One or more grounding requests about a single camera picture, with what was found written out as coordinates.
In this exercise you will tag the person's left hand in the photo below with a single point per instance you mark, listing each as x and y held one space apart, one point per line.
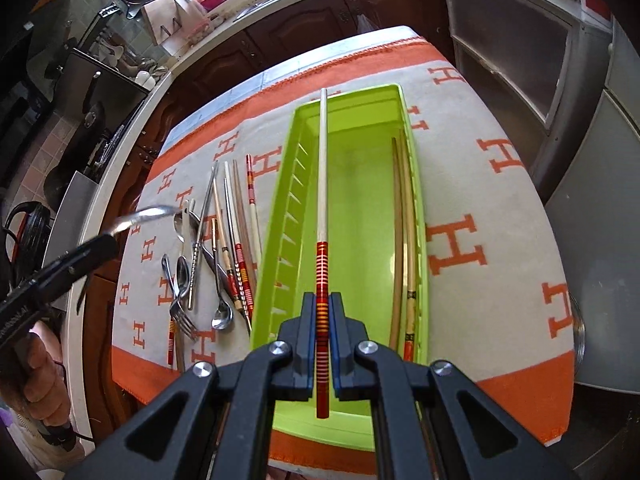
35 375

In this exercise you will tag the clear plastic bag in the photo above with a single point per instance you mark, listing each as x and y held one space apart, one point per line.
365 21

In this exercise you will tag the black kettle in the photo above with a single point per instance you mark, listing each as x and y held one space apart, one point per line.
25 220

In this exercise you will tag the green plastic tray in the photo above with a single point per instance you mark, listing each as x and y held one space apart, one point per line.
360 185

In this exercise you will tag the orange grey printed blanket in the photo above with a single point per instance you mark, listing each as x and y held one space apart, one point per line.
500 200

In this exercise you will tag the red striped chopstick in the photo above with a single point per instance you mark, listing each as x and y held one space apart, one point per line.
171 345

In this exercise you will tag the grey refrigerator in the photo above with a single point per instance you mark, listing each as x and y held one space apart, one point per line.
600 210

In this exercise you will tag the stainless steel panel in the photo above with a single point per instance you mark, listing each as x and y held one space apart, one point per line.
72 220

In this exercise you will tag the brown wooden chopstick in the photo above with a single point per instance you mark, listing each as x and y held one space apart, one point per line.
242 210
398 240

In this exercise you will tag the black stove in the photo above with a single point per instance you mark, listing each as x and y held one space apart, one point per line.
100 100

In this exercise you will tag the white red-striped chopstick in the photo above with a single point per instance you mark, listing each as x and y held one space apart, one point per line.
322 185
251 185
230 195

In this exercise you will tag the wooden chopstick with red tip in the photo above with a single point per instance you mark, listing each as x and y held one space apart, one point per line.
409 240

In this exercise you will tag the steel pot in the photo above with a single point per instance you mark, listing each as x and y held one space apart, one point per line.
579 335

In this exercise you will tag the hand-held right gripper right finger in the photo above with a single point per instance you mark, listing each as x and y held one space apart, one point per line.
336 360

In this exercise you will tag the person's left forearm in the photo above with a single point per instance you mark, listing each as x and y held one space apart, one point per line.
40 455

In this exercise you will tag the grey cabinet with frosted doors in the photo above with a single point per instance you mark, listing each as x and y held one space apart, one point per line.
505 25

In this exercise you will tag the beige cutting board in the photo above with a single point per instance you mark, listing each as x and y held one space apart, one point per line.
160 20

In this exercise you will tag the light wooden chopstick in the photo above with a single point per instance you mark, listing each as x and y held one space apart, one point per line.
222 230

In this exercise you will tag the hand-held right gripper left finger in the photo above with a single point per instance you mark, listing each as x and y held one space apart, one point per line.
312 360

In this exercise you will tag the black range hood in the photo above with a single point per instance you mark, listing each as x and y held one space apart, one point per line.
15 85

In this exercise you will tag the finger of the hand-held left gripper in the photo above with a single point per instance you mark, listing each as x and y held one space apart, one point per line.
85 260

